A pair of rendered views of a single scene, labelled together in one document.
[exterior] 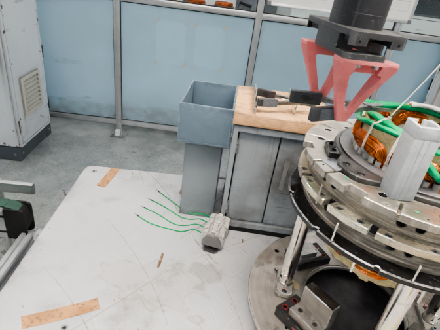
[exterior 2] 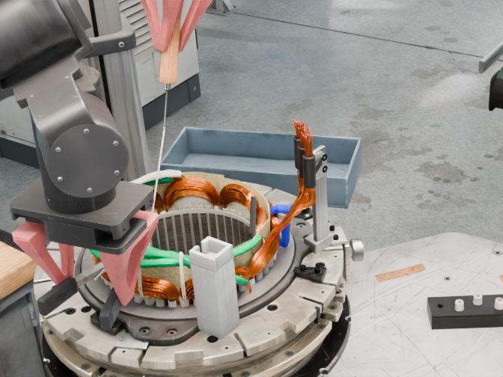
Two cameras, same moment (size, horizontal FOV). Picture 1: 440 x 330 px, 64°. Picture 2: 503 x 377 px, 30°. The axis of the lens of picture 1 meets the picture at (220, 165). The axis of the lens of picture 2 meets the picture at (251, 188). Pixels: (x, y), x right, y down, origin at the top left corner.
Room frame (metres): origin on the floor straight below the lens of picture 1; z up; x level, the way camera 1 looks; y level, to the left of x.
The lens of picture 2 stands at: (-0.12, 0.29, 1.65)
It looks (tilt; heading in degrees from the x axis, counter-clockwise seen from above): 31 degrees down; 311
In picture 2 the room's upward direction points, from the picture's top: 5 degrees counter-clockwise
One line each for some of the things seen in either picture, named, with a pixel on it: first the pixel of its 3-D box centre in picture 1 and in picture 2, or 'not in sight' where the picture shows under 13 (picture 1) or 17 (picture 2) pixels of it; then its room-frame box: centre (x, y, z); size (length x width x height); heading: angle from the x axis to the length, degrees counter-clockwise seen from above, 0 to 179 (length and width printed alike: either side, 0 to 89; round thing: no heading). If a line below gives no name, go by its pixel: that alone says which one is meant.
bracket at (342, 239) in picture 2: not in sight; (337, 253); (0.35, -0.39, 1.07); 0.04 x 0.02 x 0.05; 137
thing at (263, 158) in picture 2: not in sight; (267, 241); (0.57, -0.54, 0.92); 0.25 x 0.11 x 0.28; 23
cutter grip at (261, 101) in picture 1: (267, 102); not in sight; (0.65, -0.07, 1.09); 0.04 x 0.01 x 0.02; 104
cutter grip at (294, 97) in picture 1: (305, 97); (58, 295); (0.43, -0.09, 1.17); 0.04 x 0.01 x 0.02; 93
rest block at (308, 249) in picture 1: (305, 251); not in sight; (0.55, -0.20, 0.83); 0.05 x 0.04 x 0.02; 117
